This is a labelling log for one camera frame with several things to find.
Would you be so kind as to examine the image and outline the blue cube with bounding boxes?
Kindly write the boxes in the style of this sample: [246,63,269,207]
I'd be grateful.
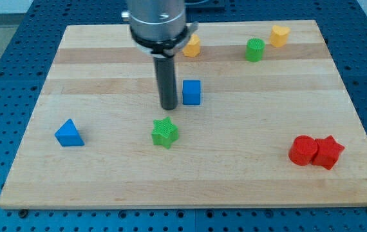
[182,80,201,105]

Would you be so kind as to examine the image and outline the green star block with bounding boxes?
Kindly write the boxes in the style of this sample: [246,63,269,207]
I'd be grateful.
[151,117,179,149]

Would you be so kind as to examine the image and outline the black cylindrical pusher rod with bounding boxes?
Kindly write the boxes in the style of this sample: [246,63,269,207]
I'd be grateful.
[153,57,178,110]

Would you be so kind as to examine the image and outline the yellow hexagon block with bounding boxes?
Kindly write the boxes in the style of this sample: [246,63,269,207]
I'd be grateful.
[182,34,201,57]

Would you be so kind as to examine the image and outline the light wooden board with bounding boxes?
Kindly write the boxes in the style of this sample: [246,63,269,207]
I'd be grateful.
[0,20,367,209]

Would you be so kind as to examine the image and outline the green cylinder block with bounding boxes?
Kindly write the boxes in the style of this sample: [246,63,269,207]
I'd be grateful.
[245,38,265,62]

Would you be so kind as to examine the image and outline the blue triangular prism block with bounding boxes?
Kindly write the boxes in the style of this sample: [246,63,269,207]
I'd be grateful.
[54,119,84,147]

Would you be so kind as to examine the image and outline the yellow heart block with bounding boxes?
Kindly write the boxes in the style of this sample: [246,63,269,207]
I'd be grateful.
[269,25,291,48]

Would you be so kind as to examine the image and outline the red cylinder block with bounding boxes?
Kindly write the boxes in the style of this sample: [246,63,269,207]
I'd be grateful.
[288,135,318,166]

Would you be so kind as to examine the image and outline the red star block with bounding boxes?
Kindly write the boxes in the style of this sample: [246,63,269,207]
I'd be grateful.
[312,135,345,170]

